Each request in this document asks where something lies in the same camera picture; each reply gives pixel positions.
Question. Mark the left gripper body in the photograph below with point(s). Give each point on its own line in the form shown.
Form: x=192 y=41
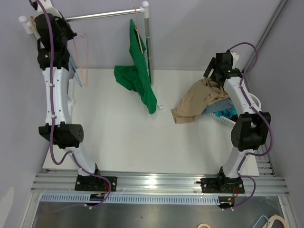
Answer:
x=67 y=33

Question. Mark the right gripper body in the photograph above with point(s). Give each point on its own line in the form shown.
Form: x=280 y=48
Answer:
x=214 y=76

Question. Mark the pink wire hanger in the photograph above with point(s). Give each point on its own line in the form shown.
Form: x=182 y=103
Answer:
x=82 y=57
x=138 y=30

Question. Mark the beige wooden hanger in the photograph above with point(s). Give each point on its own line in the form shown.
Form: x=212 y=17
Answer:
x=33 y=27

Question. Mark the beige t shirt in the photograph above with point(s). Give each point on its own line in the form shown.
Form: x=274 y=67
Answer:
x=201 y=94

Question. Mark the grey blue t shirt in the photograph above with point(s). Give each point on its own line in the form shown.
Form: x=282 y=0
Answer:
x=218 y=106

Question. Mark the teal t shirt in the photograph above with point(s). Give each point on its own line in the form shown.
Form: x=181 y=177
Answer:
x=227 y=113

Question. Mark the green t shirt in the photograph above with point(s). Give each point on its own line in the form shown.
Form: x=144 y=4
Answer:
x=136 y=77

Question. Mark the light blue wire hanger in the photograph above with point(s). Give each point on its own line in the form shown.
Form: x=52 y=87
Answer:
x=74 y=71

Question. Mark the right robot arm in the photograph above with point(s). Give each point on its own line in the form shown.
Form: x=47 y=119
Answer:
x=249 y=132

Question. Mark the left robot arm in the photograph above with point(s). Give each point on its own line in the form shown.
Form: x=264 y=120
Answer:
x=53 y=59

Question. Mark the spare blue hanger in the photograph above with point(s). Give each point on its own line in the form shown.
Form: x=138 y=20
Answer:
x=262 y=222

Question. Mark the white metal clothes rack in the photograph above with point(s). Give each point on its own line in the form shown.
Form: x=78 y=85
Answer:
x=144 y=9

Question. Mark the white plastic laundry basket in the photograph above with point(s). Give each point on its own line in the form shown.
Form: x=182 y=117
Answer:
x=229 y=122

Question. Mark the tape roll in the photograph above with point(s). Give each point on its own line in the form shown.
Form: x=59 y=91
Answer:
x=203 y=225

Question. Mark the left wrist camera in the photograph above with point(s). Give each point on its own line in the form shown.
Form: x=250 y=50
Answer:
x=48 y=6

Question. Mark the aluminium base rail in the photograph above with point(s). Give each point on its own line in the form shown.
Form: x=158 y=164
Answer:
x=154 y=183

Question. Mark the slotted cable duct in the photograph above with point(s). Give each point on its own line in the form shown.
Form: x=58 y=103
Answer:
x=136 y=199

